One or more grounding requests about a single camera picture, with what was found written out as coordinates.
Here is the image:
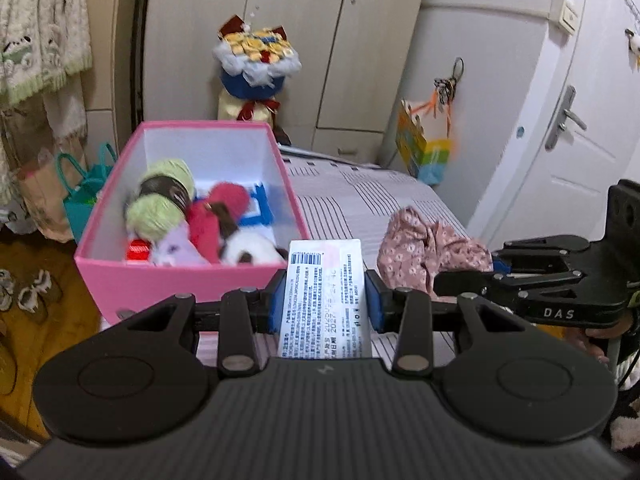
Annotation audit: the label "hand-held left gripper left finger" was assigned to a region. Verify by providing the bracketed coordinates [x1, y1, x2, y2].
[127, 270, 288, 378]

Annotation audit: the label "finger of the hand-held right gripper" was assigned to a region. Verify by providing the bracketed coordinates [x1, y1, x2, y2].
[434, 269, 583, 306]
[492, 235, 591, 276]

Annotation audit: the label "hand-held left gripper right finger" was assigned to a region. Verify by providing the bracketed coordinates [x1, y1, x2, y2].
[364, 270, 536, 377]

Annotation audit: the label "white tissue packet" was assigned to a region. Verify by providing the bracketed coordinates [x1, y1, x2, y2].
[276, 238, 373, 361]

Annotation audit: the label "pink floral cloth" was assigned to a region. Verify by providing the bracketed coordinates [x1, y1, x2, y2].
[376, 206, 495, 296]

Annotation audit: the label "panda plush toy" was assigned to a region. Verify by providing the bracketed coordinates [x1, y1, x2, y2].
[220, 230, 290, 266]

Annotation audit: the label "blue and white packet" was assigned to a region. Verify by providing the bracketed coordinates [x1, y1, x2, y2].
[192, 182, 275, 226]

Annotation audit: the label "pink cardboard box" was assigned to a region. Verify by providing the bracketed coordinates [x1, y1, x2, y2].
[74, 120, 312, 320]

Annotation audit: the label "purple plush toy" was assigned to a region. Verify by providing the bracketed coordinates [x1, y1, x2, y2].
[151, 224, 211, 267]

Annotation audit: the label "red yarn ball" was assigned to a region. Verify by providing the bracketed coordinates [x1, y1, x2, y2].
[187, 182, 252, 265]

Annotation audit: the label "green yarn ball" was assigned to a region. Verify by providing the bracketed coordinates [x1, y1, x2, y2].
[125, 158, 197, 241]

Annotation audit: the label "person's right hand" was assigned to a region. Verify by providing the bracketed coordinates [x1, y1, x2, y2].
[565, 305, 640, 366]

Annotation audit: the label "white door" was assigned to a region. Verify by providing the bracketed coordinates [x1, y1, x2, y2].
[470, 0, 640, 251]

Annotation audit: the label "striped bed sheet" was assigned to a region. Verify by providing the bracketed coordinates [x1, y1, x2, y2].
[192, 145, 613, 361]

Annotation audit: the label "colourful paper gift bag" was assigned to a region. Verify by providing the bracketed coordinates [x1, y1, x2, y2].
[395, 100, 453, 186]

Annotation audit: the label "person's fuzzy clothing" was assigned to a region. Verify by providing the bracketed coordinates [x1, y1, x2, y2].
[607, 345, 640, 453]

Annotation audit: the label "teal gift bag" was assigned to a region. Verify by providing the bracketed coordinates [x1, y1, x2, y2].
[56, 142, 119, 243]

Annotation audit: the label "floral slipper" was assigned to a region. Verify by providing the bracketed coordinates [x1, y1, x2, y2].
[0, 270, 16, 311]
[17, 270, 53, 311]

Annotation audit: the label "flower bouquet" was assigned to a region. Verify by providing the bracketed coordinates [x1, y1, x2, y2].
[212, 15, 302, 98]

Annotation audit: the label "brown paper bag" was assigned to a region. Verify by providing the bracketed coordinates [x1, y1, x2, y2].
[17, 152, 76, 243]

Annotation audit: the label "beige wardrobe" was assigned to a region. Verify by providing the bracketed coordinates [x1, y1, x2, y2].
[142, 0, 431, 166]

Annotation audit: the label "fuzzy white pajama pants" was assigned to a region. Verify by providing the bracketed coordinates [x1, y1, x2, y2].
[0, 75, 88, 226]

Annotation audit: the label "fuzzy white pajama top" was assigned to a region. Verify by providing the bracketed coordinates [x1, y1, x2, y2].
[0, 0, 93, 106]

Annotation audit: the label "metal door handle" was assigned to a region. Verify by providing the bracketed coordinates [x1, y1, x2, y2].
[545, 85, 588, 150]

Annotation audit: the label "bundle of hanging cables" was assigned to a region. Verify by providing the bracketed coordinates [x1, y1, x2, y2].
[434, 57, 465, 106]

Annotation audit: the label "white light switch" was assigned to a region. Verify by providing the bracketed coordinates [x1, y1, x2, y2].
[547, 0, 581, 36]

